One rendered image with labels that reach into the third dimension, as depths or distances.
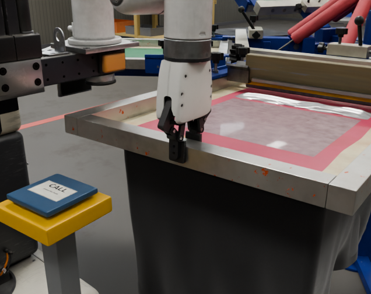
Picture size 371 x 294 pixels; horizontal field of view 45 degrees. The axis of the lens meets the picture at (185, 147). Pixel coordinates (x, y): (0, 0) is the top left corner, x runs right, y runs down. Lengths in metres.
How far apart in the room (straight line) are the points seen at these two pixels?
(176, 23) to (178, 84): 0.09
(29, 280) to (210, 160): 1.13
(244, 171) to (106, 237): 1.79
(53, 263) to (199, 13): 0.46
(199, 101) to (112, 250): 1.66
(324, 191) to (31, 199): 0.43
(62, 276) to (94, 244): 1.60
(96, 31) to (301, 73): 0.55
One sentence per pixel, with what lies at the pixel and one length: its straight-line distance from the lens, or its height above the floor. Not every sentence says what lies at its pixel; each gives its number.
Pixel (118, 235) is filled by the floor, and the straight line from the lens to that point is 2.43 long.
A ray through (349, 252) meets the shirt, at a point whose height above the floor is 0.69.
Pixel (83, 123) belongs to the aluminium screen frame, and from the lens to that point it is 0.90.
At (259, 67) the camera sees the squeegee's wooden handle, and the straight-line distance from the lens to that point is 1.31.
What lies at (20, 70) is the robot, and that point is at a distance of 0.97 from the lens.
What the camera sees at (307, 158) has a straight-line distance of 0.82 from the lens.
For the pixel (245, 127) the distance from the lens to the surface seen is 0.97.
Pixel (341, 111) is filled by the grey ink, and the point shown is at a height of 0.98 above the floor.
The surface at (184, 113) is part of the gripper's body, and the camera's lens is 0.70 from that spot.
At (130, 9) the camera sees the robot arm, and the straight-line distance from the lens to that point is 0.72.
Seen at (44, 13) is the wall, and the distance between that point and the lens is 8.88.
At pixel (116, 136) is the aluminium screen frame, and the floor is 1.01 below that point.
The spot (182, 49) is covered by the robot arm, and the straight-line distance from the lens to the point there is 0.69.
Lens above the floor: 1.29
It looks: 21 degrees down
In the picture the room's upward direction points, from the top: straight up
